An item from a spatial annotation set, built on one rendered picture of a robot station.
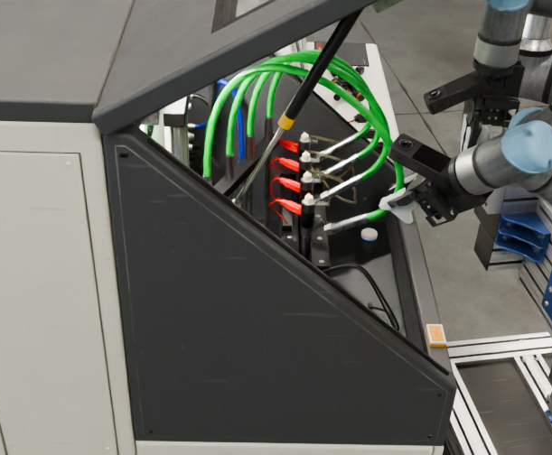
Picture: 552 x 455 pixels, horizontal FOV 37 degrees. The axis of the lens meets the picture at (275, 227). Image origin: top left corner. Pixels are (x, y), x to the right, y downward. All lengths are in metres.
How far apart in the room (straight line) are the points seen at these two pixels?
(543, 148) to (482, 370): 1.47
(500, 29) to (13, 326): 0.95
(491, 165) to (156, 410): 0.72
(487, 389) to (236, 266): 1.42
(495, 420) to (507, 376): 0.18
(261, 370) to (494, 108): 0.62
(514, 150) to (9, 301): 0.81
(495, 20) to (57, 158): 0.75
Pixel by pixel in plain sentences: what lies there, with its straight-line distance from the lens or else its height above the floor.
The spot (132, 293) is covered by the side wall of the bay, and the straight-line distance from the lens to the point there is 1.32.
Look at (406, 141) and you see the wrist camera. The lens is 1.35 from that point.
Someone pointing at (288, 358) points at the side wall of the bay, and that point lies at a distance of 1.40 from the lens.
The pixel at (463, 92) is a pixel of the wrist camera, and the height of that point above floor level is 1.36.
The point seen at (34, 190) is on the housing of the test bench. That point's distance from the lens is 1.23.
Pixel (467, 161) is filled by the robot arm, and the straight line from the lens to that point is 1.28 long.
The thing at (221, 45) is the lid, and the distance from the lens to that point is 1.06.
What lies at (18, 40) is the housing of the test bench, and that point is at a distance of 1.33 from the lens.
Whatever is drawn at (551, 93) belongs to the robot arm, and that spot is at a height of 1.19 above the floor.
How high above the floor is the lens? 2.03
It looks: 37 degrees down
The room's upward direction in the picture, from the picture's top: 2 degrees clockwise
